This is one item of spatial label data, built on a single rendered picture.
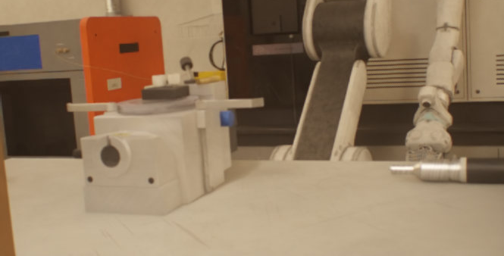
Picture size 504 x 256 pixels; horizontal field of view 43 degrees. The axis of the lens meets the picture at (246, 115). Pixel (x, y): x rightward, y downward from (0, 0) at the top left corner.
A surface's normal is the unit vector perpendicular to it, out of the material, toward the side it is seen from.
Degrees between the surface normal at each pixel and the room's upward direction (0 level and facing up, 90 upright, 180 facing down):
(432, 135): 43
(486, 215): 0
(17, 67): 90
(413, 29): 90
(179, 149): 90
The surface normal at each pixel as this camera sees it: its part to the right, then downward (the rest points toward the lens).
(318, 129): -0.38, -0.58
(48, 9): -0.35, 0.14
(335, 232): -0.07, -0.99
